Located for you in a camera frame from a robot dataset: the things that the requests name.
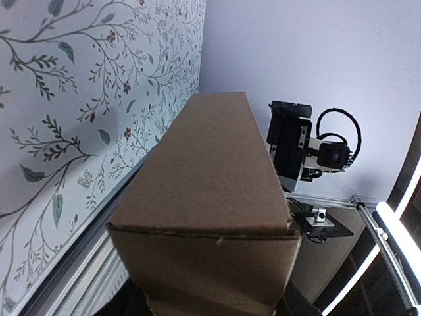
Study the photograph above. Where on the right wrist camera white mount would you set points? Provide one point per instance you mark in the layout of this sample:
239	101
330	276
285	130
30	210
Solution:
328	153

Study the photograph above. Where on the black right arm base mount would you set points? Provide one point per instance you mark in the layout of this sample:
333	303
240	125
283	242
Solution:
315	223

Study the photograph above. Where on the floral patterned table mat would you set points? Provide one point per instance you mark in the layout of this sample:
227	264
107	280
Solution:
88	88

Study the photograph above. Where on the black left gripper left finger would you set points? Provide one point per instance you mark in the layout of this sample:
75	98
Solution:
129	300

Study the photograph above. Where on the brown cardboard box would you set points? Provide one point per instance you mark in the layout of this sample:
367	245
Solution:
204	228

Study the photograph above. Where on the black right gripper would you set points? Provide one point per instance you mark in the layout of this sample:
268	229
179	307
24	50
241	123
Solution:
288	136

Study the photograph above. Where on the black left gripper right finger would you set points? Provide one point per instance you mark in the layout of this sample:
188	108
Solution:
293	303

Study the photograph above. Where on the aluminium front rail frame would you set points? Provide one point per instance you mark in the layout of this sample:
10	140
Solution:
85	279

